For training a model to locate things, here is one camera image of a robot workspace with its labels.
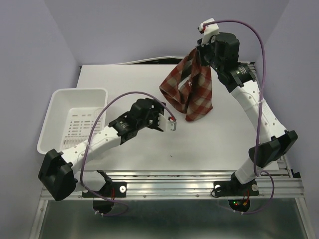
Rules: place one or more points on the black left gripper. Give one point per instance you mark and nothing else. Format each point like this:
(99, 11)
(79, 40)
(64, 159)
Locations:
(157, 108)

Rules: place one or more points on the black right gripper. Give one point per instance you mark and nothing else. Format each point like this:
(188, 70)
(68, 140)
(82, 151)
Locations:
(202, 49)

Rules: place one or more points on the red plaid skirt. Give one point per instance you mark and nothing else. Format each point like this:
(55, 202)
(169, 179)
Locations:
(188, 87)

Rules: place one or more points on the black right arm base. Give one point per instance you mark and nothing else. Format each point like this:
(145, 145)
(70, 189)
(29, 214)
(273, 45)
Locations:
(239, 195)

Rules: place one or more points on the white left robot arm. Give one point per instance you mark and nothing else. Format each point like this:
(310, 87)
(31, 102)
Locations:
(58, 169)

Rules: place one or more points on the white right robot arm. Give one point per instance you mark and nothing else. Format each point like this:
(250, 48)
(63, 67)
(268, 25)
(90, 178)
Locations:
(272, 137)

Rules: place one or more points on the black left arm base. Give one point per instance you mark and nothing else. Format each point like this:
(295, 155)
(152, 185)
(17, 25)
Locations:
(106, 201)

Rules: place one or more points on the white plastic basket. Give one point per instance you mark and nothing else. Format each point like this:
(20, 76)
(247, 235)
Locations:
(70, 116)

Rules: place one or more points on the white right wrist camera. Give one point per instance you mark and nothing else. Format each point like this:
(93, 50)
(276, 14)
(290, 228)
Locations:
(209, 31)

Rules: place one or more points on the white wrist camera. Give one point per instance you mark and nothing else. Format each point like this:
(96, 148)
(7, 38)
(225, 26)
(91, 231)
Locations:
(209, 31)
(166, 124)

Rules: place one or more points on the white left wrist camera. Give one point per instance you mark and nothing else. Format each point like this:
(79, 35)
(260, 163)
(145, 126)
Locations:
(166, 124)

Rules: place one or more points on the aluminium right side rail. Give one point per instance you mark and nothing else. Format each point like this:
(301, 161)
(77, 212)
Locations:
(283, 162)

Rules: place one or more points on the aluminium rail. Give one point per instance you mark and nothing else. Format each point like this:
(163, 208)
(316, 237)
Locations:
(188, 185)
(283, 162)

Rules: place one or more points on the aluminium front rail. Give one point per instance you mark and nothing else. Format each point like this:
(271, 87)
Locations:
(188, 185)

